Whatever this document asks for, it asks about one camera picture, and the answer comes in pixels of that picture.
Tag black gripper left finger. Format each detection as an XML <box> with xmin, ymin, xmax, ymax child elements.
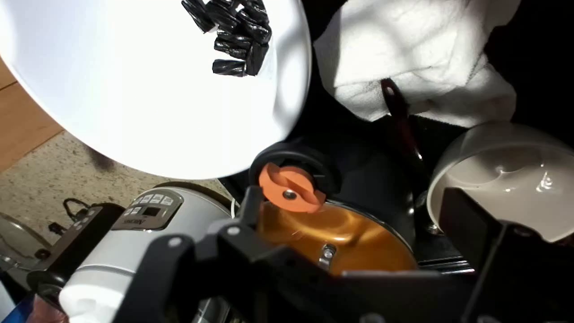
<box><xmin>113</xmin><ymin>185</ymin><xmax>337</xmax><ymax>323</ymax></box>

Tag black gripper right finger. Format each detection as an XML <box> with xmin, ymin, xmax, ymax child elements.
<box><xmin>439</xmin><ymin>188</ymin><xmax>574</xmax><ymax>323</ymax></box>

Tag large white bowl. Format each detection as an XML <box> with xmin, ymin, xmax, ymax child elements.
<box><xmin>0</xmin><ymin>0</ymin><xmax>312</xmax><ymax>179</ymax></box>

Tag small white bowl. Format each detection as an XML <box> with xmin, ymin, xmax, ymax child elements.
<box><xmin>425</xmin><ymin>124</ymin><xmax>574</xmax><ymax>242</ymax></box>

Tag black items in bowl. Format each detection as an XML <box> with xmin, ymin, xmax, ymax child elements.
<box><xmin>181</xmin><ymin>0</ymin><xmax>272</xmax><ymax>77</ymax></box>

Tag white rice cooker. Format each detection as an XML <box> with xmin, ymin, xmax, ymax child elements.
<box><xmin>59</xmin><ymin>183</ymin><xmax>231</xmax><ymax>323</ymax></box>

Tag white cloth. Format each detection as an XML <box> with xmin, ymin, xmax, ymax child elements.
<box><xmin>314</xmin><ymin>0</ymin><xmax>522</xmax><ymax>127</ymax></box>

